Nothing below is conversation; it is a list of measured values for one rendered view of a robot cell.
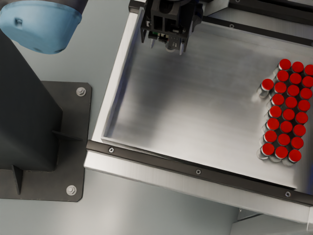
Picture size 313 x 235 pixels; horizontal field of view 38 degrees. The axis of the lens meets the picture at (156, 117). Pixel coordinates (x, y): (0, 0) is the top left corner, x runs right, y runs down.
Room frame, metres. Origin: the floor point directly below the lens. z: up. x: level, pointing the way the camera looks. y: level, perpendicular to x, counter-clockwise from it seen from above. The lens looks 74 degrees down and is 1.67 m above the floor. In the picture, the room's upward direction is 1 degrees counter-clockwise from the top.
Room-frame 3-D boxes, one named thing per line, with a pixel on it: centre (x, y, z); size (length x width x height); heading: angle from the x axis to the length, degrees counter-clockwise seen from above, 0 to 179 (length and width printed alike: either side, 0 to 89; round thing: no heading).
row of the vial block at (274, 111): (0.23, -0.21, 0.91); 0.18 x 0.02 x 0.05; 164
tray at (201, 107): (0.26, -0.10, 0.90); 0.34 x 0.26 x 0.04; 74
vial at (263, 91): (0.27, -0.20, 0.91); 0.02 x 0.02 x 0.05
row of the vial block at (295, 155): (0.21, -0.25, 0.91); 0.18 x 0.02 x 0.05; 164
